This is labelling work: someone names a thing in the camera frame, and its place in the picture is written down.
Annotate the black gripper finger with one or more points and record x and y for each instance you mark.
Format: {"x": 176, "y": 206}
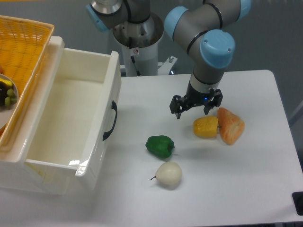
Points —
{"x": 213, "y": 99}
{"x": 178, "y": 105}

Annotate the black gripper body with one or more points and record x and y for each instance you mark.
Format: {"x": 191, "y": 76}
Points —
{"x": 195, "y": 97}

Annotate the green bell pepper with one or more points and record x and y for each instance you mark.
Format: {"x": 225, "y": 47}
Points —
{"x": 160, "y": 146}

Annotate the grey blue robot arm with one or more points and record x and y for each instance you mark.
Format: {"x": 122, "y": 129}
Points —
{"x": 199, "y": 33}

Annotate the yellow bell pepper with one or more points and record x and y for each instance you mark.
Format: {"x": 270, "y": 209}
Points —
{"x": 206, "y": 127}

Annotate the orange peeled tangerine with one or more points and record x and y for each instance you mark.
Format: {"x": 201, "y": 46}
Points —
{"x": 231, "y": 125}

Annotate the white pear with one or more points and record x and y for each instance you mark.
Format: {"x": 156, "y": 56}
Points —
{"x": 169, "y": 175}

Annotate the white plastic drawer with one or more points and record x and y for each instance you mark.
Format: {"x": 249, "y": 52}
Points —
{"x": 68, "y": 138}

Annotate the black corner device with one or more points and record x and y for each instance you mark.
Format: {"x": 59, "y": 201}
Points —
{"x": 298, "y": 202}

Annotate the yellow woven basket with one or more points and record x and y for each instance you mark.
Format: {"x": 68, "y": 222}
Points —
{"x": 23, "y": 43}

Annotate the green grapes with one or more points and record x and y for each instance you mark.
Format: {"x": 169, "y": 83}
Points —
{"x": 10, "y": 98}

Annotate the white plate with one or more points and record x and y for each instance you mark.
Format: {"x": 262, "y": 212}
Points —
{"x": 7, "y": 112}

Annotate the dark purple eggplant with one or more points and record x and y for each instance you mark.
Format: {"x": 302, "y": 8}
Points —
{"x": 3, "y": 92}

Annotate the white drawer cabinet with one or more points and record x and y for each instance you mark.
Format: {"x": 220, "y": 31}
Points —
{"x": 16, "y": 172}

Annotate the white mounting bracket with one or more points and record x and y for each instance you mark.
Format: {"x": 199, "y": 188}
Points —
{"x": 167, "y": 67}

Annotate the dark drawer handle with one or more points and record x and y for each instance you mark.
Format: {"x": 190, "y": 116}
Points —
{"x": 111, "y": 122}

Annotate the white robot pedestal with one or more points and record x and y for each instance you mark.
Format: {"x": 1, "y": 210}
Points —
{"x": 139, "y": 44}

